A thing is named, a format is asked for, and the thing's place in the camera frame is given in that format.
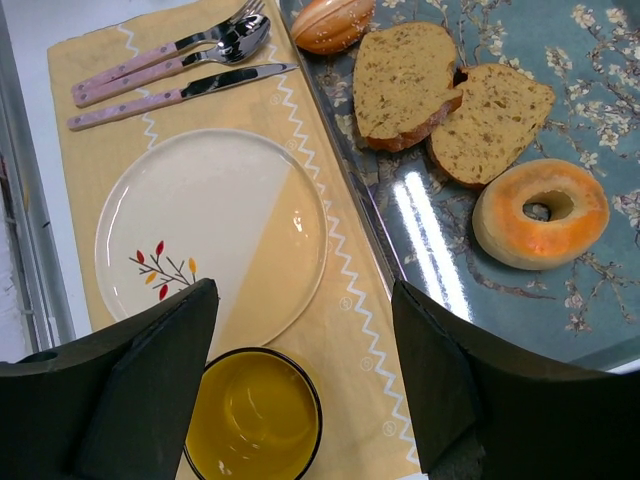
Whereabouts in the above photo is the pink handled spoon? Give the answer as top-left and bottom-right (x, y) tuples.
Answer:
(72, 14), (271, 108)

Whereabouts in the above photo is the yellow mug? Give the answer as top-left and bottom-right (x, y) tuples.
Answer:
(183, 347), (324, 479)

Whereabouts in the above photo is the aluminium frame rail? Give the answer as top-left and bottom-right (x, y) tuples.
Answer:
(1, 14), (75, 355)

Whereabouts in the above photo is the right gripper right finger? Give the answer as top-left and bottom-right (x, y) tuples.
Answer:
(391, 280), (639, 479)

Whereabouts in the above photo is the orange sesame bun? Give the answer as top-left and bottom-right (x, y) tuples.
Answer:
(291, 0), (375, 55)

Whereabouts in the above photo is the pink handled fork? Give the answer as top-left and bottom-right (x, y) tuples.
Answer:
(71, 0), (264, 94)

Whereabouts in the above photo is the blue floral tray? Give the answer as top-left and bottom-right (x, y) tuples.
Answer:
(300, 1), (639, 373)

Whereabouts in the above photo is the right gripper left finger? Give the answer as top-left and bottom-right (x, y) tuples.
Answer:
(1, 279), (219, 479)

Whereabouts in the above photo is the pink handled knife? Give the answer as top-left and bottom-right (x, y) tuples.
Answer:
(67, 63), (299, 131)

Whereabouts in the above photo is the bread slice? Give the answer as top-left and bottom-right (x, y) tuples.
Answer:
(353, 21), (462, 152)
(428, 63), (556, 187)

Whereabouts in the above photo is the yellow placemat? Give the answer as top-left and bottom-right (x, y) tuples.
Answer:
(47, 1), (420, 479)

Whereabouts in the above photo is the white and yellow plate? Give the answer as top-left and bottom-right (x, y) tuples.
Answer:
(95, 129), (328, 354)

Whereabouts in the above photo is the orange bagel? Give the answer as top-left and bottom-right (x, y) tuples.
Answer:
(472, 158), (610, 270)

